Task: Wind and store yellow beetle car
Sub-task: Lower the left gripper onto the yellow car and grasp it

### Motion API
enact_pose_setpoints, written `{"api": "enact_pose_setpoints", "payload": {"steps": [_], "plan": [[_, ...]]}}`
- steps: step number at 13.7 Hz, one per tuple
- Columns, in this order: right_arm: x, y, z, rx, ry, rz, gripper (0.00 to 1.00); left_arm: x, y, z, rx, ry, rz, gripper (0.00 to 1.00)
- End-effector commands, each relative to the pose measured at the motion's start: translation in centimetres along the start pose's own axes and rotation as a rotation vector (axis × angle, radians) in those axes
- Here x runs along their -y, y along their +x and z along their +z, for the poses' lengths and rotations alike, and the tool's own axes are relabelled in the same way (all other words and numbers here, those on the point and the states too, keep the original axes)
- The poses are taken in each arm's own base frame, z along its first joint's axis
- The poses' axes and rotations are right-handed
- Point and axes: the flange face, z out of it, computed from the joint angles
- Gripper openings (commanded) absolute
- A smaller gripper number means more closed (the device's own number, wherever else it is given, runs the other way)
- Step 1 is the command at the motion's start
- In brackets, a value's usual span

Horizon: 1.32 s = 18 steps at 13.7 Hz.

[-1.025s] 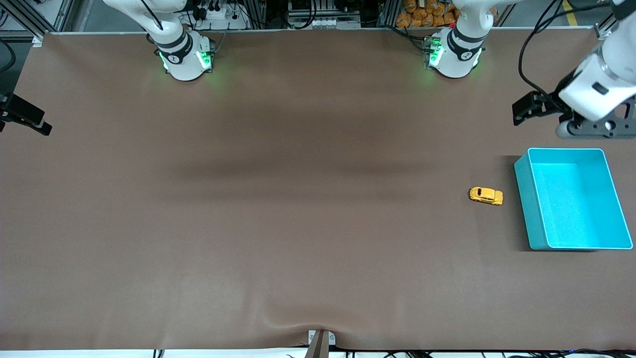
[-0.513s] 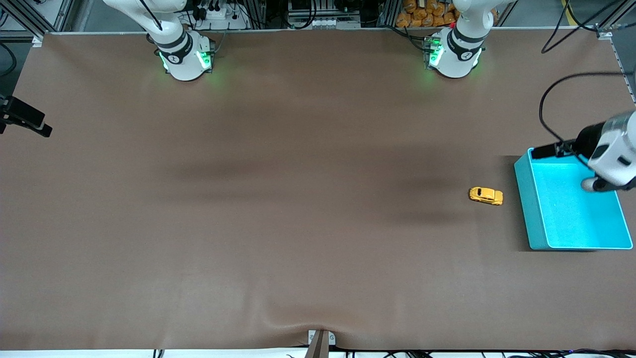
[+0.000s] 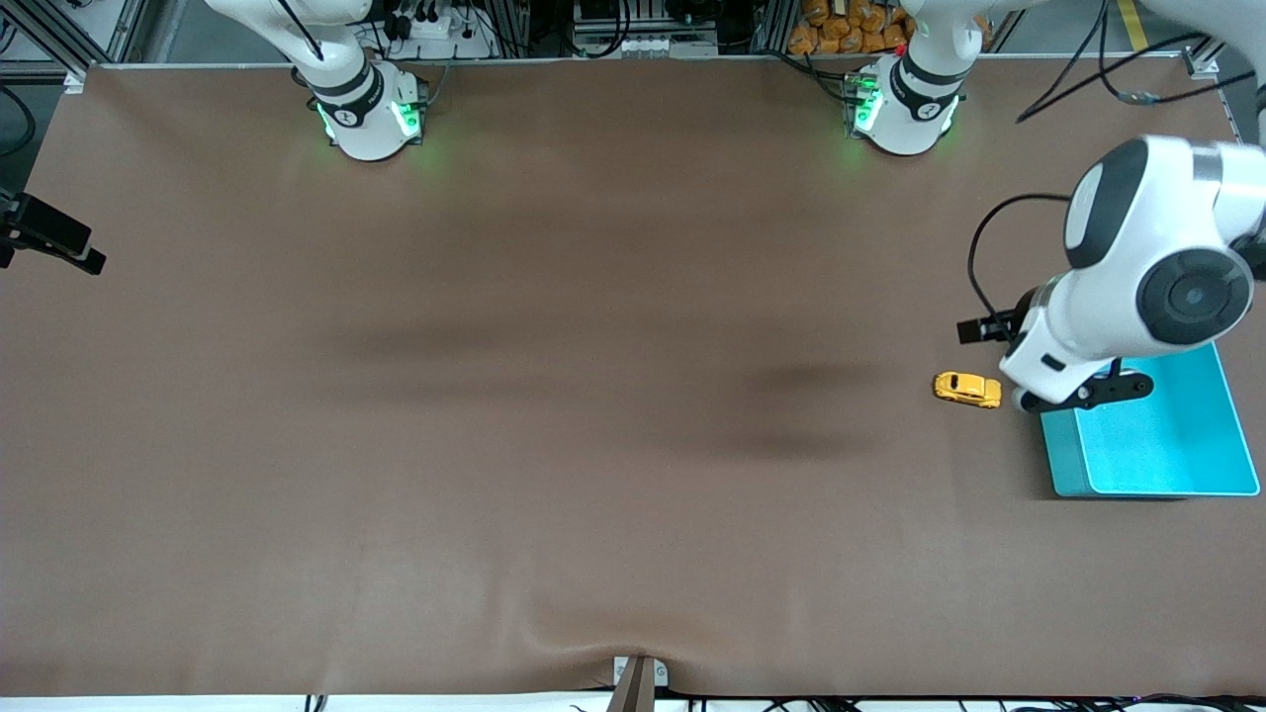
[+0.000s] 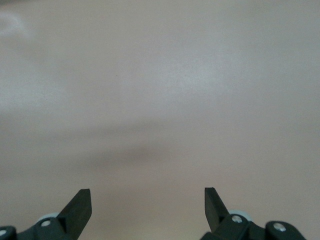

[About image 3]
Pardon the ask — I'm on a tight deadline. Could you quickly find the turquoise plastic bin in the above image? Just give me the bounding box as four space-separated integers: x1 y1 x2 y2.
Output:
1039 341 1262 498

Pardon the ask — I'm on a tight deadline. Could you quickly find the brown table mat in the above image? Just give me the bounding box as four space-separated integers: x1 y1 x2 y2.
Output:
0 59 1266 698

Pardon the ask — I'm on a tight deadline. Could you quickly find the aluminium frame profile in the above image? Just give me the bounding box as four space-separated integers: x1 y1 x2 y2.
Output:
1182 30 1237 80
0 0 149 90

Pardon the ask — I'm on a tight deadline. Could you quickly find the white terminal block equipment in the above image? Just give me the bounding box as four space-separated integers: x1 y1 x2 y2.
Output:
572 0 723 58

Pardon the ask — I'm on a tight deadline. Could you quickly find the white power strip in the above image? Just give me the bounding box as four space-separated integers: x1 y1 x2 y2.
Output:
381 0 496 60

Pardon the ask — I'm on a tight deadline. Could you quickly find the yellow beetle toy car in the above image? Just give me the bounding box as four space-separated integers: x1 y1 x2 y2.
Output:
933 371 1003 409

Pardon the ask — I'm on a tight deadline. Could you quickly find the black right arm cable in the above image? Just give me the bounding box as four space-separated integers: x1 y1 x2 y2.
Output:
0 85 37 161

